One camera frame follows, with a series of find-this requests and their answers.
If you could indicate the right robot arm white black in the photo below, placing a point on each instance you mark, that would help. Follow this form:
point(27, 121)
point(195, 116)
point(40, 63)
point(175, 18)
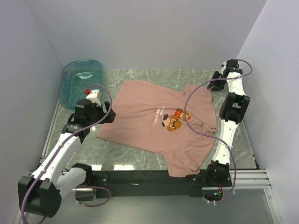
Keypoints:
point(231, 114)

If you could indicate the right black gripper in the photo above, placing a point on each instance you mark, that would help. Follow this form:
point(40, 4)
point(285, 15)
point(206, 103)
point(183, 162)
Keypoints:
point(216, 87)

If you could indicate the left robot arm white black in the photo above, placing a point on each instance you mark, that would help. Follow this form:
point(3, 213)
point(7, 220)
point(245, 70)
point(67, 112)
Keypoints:
point(42, 192)

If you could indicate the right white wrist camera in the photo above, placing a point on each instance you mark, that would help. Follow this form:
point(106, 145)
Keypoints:
point(225, 68)

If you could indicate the pink printed t shirt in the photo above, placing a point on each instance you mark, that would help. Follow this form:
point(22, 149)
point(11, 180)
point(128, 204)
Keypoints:
point(176, 125)

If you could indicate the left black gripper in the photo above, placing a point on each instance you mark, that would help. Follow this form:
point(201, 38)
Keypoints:
point(110, 117)

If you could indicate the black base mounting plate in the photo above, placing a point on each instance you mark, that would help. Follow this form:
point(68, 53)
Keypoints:
point(152, 183)

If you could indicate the teal plastic bin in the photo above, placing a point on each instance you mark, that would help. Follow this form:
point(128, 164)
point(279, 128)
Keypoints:
point(76, 77)

